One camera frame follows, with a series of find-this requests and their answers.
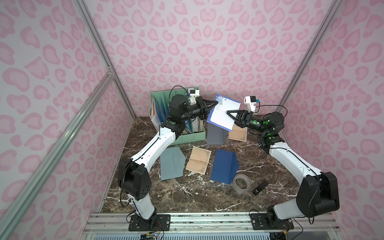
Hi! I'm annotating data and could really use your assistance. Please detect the green file organizer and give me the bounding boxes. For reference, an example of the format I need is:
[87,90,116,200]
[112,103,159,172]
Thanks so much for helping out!
[150,87,206,145]

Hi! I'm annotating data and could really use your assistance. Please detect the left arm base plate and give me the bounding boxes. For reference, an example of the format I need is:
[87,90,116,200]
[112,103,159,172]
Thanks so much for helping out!
[128,214,171,232]

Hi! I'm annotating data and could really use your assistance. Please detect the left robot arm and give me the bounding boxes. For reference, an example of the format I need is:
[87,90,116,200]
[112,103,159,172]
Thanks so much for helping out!
[118,95,219,223]

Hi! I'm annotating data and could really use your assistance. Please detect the small black clip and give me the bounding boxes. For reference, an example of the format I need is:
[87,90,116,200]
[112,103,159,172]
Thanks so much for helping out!
[252,180,269,196]

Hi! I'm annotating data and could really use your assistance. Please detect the white document papers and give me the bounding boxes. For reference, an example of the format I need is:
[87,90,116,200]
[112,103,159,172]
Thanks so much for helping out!
[150,96,164,131]

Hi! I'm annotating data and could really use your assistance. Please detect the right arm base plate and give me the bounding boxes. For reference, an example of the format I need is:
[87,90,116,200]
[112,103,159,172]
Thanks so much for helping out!
[249,212,295,232]

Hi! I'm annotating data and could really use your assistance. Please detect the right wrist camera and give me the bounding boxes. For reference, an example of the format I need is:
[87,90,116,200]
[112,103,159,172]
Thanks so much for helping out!
[244,96,260,113]

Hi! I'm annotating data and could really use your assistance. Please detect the aluminium front rail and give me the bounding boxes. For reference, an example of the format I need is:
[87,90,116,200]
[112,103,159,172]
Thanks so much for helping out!
[83,212,341,235]

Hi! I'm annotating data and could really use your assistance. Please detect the dark blue envelope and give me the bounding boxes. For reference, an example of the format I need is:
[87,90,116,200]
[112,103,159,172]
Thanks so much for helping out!
[211,149,239,185]

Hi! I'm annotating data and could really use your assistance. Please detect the cream letter paper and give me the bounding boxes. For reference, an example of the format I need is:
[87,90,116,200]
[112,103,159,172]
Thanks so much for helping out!
[228,125,248,142]
[186,146,212,175]

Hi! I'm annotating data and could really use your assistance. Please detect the clear tape roll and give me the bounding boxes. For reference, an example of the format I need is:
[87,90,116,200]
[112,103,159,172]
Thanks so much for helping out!
[232,174,251,194]

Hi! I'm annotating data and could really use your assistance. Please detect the light teal envelope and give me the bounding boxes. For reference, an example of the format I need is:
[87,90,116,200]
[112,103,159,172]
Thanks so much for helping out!
[160,147,186,181]

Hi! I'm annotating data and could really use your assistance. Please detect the grey envelope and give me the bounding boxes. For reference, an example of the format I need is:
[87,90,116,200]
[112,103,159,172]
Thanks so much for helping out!
[207,123,228,146]

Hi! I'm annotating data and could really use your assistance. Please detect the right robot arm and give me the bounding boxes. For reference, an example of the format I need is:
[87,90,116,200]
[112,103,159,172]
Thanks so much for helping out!
[227,110,340,225]

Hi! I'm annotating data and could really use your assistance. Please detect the white blue letter paper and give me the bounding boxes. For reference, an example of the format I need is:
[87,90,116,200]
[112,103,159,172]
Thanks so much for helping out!
[207,95,241,132]

